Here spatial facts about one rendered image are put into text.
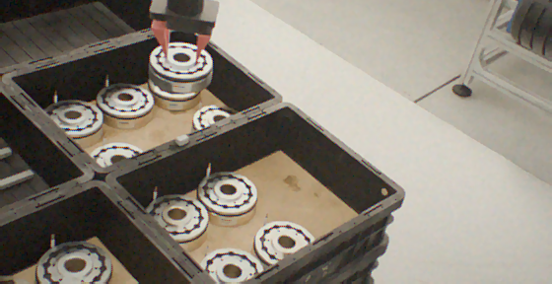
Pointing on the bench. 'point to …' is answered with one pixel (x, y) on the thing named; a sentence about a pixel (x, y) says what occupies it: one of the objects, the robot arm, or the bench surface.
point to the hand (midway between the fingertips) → (181, 54)
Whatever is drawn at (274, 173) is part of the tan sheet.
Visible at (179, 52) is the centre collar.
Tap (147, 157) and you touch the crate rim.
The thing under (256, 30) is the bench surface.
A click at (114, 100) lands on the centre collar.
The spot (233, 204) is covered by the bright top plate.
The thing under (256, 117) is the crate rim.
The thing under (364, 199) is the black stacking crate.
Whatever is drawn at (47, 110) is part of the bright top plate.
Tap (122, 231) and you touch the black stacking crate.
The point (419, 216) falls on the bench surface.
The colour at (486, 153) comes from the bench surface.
